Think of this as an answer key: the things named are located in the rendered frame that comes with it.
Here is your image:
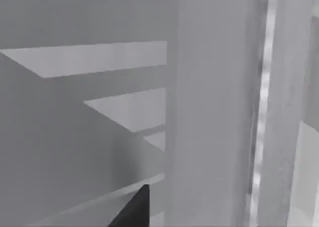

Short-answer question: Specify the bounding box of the long metal handle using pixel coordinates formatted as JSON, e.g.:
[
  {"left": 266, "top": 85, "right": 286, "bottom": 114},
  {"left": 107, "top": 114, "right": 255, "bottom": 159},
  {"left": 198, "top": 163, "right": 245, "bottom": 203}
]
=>
[{"left": 248, "top": 0, "right": 278, "bottom": 227}]

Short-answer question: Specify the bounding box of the pale grey cabinet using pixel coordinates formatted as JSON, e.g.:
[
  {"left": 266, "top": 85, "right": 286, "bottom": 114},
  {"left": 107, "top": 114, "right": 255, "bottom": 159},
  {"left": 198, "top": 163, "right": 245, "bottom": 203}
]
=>
[{"left": 165, "top": 0, "right": 319, "bottom": 227}]

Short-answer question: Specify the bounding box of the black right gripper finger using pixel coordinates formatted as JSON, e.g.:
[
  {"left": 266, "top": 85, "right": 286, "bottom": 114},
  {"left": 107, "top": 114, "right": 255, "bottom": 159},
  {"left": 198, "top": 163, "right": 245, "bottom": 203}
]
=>
[{"left": 107, "top": 184, "right": 151, "bottom": 227}]

